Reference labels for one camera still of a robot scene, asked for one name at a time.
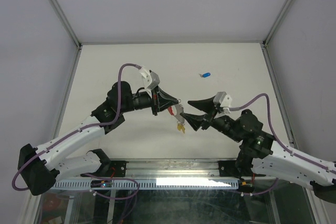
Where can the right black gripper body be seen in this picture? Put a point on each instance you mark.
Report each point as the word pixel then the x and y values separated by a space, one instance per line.
pixel 209 118

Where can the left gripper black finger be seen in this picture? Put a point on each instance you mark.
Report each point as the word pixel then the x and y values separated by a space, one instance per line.
pixel 165 105
pixel 164 97

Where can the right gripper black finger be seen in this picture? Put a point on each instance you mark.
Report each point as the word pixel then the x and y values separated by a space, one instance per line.
pixel 206 105
pixel 195 121

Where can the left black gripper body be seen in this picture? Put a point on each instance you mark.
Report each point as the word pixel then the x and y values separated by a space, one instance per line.
pixel 155 106

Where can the red handle keyring holder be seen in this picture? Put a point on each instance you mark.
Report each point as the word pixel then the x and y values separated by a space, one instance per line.
pixel 176 111

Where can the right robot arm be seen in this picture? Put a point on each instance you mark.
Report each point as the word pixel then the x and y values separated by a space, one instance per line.
pixel 263 153

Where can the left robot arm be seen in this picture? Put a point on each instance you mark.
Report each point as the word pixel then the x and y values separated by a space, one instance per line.
pixel 42 166

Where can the blue tag key far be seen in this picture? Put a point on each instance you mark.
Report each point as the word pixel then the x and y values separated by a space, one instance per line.
pixel 205 75

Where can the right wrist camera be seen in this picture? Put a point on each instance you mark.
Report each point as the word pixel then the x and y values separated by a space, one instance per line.
pixel 222 102

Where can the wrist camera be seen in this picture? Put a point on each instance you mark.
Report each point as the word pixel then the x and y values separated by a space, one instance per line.
pixel 222 102
pixel 150 80

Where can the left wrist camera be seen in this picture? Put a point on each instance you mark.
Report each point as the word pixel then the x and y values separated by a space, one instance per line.
pixel 150 80

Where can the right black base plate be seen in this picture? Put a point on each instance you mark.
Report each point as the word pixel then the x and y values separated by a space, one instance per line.
pixel 229 168

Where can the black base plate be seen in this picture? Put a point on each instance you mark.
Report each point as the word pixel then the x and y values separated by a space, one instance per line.
pixel 229 168
pixel 112 168

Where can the aluminium mounting rail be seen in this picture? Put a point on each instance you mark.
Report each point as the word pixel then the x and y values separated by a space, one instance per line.
pixel 141 168

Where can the white slotted cable duct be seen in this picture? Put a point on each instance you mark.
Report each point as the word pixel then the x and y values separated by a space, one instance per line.
pixel 161 183

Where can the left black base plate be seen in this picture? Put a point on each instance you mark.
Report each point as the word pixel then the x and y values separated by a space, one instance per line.
pixel 112 168

